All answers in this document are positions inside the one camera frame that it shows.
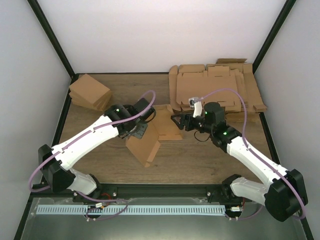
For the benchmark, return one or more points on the black frame post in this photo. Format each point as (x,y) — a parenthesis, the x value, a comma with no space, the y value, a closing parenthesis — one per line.
(277,25)
(42,19)

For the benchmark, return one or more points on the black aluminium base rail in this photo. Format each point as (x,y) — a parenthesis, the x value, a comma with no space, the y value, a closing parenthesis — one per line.
(212,193)

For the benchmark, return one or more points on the stack of folded cardboard boxes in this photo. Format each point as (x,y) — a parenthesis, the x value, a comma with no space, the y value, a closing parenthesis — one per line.
(89,93)

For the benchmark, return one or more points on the light blue slotted cable duct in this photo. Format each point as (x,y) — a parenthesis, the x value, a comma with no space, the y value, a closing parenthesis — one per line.
(202,210)

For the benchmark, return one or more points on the black frame post right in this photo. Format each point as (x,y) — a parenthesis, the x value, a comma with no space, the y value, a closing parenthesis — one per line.
(277,25)

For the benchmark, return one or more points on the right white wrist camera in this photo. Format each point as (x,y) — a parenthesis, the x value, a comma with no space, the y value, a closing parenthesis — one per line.
(196,105)

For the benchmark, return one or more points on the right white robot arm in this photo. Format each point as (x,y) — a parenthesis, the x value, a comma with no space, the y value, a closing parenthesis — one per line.
(282,192)

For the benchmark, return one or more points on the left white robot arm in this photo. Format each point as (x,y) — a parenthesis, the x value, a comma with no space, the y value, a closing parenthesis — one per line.
(118,121)

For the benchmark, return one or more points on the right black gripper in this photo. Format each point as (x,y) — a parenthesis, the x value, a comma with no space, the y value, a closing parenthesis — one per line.
(185,118)

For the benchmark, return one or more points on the brown cardboard box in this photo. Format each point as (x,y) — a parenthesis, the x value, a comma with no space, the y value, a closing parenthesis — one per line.
(161,128)

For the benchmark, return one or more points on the black frame post left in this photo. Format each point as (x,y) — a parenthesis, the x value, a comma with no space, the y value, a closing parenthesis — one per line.
(42,19)

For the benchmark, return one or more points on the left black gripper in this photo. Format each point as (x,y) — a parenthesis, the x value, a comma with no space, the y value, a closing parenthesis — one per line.
(139,134)

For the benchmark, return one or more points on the pile of flat cardboard blanks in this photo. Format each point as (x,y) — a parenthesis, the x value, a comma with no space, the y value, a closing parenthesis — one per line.
(229,82)

